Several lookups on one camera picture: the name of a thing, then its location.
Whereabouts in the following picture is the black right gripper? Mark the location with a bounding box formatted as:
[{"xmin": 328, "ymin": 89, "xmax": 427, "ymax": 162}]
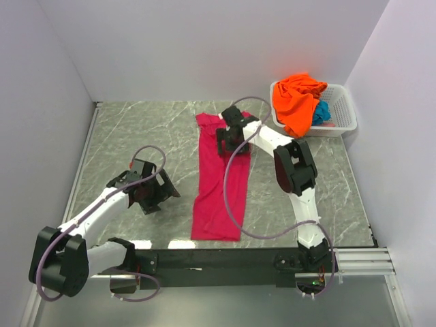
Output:
[{"xmin": 215, "ymin": 127, "xmax": 250, "ymax": 157}]

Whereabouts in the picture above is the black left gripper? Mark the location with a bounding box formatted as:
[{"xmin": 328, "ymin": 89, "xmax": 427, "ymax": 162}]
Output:
[{"xmin": 139, "ymin": 169, "xmax": 179, "ymax": 214}]

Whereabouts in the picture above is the magenta red t shirt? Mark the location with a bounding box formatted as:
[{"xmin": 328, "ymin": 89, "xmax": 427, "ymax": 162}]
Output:
[{"xmin": 191, "ymin": 113, "xmax": 251, "ymax": 242}]

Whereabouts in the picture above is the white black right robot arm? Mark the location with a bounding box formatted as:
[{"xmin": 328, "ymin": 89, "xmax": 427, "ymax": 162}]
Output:
[{"xmin": 217, "ymin": 105, "xmax": 337, "ymax": 273}]

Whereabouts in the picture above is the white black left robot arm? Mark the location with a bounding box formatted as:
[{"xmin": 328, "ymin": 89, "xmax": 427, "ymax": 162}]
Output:
[{"xmin": 29, "ymin": 159, "xmax": 180, "ymax": 297}]

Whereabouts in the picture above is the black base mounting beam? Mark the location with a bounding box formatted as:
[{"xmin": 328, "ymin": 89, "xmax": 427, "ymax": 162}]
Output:
[{"xmin": 116, "ymin": 247, "xmax": 338, "ymax": 287}]

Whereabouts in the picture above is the orange t shirt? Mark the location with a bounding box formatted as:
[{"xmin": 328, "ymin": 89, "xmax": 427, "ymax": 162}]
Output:
[{"xmin": 271, "ymin": 73, "xmax": 328, "ymax": 138}]

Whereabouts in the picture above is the teal blue t shirt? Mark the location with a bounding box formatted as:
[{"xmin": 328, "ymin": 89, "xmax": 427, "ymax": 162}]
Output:
[{"xmin": 312, "ymin": 100, "xmax": 331, "ymax": 126}]

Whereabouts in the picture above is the dusty pink t shirt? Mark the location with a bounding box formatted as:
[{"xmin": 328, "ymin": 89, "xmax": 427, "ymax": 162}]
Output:
[{"xmin": 320, "ymin": 122, "xmax": 336, "ymax": 128}]

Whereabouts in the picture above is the white plastic laundry basket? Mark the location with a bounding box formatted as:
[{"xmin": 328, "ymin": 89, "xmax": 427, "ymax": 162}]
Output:
[{"xmin": 270, "ymin": 81, "xmax": 357, "ymax": 137}]

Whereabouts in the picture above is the aluminium extrusion rail frame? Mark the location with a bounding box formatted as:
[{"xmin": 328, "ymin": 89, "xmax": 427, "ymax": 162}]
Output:
[{"xmin": 26, "ymin": 101, "xmax": 402, "ymax": 326}]

